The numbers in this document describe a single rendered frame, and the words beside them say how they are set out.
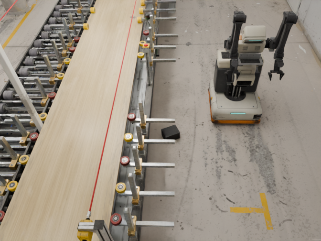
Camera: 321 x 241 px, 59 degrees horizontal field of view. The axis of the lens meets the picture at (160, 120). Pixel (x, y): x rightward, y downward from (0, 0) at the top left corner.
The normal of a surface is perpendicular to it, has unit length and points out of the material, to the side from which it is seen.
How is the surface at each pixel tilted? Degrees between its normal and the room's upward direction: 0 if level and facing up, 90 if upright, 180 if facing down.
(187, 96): 0
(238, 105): 0
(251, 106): 0
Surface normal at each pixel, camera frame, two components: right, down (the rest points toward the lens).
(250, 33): -0.07, 0.00
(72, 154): -0.04, -0.67
